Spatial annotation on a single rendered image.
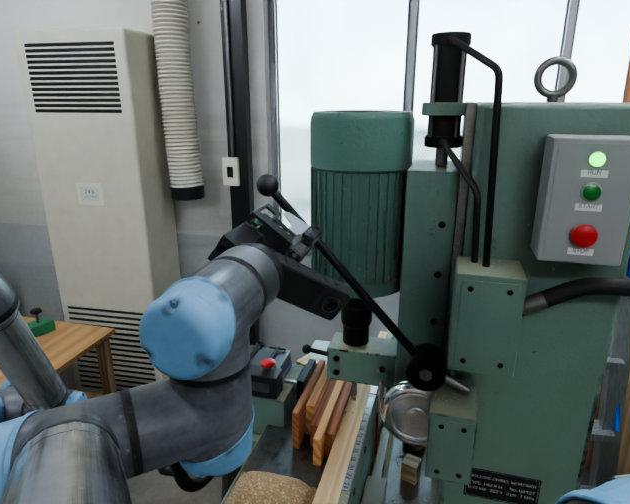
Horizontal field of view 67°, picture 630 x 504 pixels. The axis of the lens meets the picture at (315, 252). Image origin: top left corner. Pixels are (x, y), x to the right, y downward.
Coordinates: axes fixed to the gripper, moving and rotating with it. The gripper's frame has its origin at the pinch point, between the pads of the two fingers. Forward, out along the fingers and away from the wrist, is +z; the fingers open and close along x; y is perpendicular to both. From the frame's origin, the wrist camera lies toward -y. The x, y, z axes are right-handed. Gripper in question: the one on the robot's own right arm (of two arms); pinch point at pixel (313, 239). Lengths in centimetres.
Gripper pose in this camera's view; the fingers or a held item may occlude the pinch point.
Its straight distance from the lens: 70.4
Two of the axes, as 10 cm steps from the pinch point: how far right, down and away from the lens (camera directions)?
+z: 2.7, -3.0, 9.2
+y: -7.7, -6.3, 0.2
